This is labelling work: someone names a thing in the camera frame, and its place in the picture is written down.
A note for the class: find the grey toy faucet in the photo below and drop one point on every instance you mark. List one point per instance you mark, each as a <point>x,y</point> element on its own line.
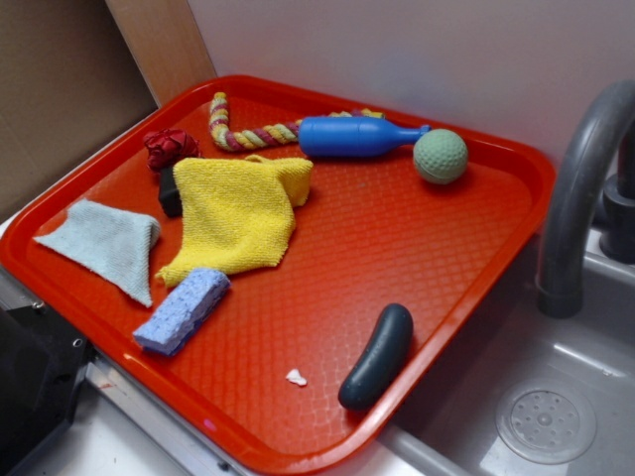
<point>590,159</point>

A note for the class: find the light blue cloth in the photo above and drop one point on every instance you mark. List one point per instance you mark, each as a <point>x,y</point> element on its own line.
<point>112,243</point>

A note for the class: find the red crumpled ball toy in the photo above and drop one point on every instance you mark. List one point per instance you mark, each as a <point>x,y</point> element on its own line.
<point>168,146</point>

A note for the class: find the dark faucet handle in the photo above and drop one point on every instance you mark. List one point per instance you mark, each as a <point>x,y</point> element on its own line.
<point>617,241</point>

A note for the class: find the black block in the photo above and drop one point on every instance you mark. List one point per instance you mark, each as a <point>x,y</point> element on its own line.
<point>169,195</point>

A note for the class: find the green dimpled ball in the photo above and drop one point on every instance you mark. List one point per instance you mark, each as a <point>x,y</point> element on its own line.
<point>440,156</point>

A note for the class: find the small white crumb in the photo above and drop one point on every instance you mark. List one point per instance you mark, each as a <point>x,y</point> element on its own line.
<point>295,377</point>

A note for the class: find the red plastic tray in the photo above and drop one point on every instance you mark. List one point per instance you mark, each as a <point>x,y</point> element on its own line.
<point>371,233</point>

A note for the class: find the yellow microfibre cloth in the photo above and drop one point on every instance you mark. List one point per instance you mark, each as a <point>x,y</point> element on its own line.
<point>238,214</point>

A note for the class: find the multicolour rope toy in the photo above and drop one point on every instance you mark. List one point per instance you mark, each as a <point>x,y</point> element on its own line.
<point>268,136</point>

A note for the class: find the blue sponge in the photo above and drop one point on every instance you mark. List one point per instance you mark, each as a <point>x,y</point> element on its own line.
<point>183,311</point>

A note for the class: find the wooden board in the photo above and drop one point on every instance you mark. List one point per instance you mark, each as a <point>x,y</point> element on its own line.
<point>166,44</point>

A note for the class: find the blue plastic bottle toy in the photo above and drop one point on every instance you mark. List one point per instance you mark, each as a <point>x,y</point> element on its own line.
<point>357,137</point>

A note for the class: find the dark teal cucumber toy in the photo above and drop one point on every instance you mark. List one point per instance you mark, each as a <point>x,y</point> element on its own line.
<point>381,360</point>

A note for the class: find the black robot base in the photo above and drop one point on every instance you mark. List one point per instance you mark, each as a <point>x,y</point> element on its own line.
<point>43,364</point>

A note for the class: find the grey toy sink basin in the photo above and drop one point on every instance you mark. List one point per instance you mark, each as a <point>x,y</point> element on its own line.
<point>519,393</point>

